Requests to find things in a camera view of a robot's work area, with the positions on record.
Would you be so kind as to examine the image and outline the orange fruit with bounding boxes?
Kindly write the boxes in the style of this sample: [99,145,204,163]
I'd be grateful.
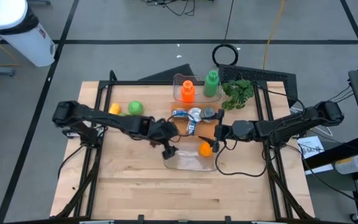
[198,141,214,158]

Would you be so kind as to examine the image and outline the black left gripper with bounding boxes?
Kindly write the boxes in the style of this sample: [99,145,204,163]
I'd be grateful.
[149,119,180,161]

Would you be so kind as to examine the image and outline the green leafy vegetable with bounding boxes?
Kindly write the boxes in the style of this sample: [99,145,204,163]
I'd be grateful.
[221,79,255,111]

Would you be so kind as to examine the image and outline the long yellow cable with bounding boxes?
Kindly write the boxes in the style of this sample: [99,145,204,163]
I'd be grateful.
[262,0,287,70]

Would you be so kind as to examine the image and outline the olive label tin can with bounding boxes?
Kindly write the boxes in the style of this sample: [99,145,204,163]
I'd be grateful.
[201,106,217,123]

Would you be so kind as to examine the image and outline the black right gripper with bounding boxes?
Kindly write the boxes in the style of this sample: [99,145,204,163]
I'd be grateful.
[198,108,256,154]

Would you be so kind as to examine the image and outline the silver tin can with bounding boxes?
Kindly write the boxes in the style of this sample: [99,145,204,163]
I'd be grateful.
[187,107,202,123]

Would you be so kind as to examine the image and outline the black metal table frame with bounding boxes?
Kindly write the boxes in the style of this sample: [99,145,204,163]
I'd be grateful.
[50,70,315,223]

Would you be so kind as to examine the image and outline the white wire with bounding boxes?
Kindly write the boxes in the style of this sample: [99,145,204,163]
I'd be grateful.
[290,107,334,138]

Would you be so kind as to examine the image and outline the long black cable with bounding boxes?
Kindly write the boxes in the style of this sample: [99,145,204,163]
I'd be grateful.
[211,0,239,68]

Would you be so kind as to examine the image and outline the green apple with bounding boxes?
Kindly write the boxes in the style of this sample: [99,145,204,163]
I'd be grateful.
[127,100,145,116]

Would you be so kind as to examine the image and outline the black cart frame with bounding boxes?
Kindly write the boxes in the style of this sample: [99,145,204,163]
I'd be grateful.
[303,135,358,220]

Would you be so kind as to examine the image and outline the orange plastic tray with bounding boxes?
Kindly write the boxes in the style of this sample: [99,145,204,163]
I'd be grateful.
[169,101,222,141]

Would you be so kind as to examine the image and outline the black perforated panel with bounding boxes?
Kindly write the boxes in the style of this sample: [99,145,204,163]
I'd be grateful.
[218,63,298,108]

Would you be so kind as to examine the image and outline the blue white label tin can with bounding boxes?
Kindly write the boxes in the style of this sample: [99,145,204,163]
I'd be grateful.
[185,119,200,137]

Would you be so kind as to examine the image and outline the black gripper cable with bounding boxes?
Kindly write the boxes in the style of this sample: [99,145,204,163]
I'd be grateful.
[165,114,196,138]
[214,146,269,178]

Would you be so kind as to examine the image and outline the orange plastic bottle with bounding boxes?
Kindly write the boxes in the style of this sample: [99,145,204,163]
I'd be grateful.
[180,80,196,103]

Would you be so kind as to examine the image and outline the clear plastic bin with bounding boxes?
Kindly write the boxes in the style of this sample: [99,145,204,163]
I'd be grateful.
[162,138,220,172]
[172,73,223,103]

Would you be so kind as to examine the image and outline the white printed paper sheet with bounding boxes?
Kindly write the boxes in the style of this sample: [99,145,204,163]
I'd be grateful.
[296,136,325,160]

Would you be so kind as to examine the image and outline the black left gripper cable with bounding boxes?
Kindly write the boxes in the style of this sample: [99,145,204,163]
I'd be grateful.
[165,114,196,138]

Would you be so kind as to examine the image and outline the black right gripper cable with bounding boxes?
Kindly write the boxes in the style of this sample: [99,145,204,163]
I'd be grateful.
[214,146,269,178]

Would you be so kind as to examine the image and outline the white device with yellow label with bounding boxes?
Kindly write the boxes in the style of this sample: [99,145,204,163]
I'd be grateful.
[334,154,358,175]

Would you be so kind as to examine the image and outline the black trash bag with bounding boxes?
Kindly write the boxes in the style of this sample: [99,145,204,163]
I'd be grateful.
[0,6,40,35]

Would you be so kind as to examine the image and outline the green plastic bottle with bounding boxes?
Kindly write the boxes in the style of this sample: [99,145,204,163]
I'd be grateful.
[203,70,220,98]

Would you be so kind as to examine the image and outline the black cable bundle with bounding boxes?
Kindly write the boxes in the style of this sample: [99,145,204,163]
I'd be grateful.
[140,0,197,17]

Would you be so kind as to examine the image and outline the white trash can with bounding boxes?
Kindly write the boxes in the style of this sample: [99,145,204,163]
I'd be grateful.
[0,0,57,68]

